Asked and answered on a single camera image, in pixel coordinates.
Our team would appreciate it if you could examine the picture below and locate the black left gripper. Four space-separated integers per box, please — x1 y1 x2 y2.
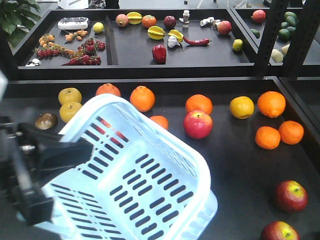
0 116 93 226

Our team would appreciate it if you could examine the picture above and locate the light blue plastic basket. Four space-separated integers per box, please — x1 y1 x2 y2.
37 94 218 240

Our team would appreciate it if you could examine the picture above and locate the brown mushroom cap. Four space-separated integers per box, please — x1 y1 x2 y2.
34 113 58 130

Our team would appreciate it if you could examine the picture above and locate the yellow pear front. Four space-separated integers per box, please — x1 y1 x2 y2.
59 101 82 123

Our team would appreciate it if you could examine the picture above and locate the yellow pear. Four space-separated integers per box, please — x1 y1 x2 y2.
59 101 82 123
58 87 82 105

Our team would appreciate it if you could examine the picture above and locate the yellow pear back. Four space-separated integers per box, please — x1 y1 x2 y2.
58 87 82 105

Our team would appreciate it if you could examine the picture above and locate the pink red apple left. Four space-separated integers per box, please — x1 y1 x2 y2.
94 116 129 143

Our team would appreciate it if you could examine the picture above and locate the pink red apple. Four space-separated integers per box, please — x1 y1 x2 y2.
183 110 214 140
94 116 129 143

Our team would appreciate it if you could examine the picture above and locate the pink red apple right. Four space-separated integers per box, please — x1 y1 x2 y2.
183 110 214 140

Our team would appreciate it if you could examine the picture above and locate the green potted plant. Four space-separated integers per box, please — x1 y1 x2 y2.
0 0 41 49

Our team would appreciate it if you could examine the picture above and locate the red bell pepper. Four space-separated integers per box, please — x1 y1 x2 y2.
152 44 167 64

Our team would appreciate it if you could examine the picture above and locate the orange behind pink apple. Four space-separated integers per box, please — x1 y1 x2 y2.
185 94 214 115

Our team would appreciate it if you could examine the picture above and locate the garlic bulb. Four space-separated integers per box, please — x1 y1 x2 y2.
167 36 181 49

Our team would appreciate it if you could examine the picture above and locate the red chili pepper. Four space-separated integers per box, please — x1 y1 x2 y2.
183 36 211 46

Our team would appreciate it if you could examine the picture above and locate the yellow orange citrus fruit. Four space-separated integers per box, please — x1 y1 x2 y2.
229 96 255 120

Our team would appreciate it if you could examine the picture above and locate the wooden black-framed display stand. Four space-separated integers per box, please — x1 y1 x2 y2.
0 9 320 240

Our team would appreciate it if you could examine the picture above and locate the small orange front left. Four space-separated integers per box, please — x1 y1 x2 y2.
255 126 281 150

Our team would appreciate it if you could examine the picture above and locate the small orange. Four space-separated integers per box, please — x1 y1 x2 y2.
278 120 304 145
255 126 281 150

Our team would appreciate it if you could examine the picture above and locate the large orange right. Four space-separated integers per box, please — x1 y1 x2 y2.
257 91 286 118

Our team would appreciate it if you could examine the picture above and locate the dark red apple front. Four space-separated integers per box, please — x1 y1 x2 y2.
260 221 301 240

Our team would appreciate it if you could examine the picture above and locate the dark red apple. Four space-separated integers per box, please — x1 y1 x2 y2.
260 221 301 240
273 180 309 214

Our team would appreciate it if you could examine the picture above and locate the small orange front right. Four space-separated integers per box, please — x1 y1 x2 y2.
278 120 304 145

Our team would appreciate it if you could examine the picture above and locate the dark red apple middle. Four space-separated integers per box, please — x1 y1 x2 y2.
273 180 309 214

